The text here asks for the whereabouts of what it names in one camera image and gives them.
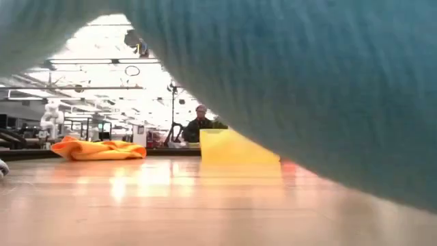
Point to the white cabinet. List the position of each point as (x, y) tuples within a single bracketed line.
[(140, 138)]

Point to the orange microfiber towel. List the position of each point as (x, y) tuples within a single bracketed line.
[(99, 150)]

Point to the black tripod stand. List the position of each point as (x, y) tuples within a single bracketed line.
[(172, 109)]

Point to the blue microfiber towel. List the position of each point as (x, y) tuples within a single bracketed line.
[(307, 85)]

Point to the yellow translucent plastic bin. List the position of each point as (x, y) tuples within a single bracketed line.
[(232, 147)]

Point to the person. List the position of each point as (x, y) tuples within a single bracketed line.
[(194, 131)]

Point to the dark hanging ceiling fixture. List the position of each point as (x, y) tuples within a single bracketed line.
[(132, 38)]

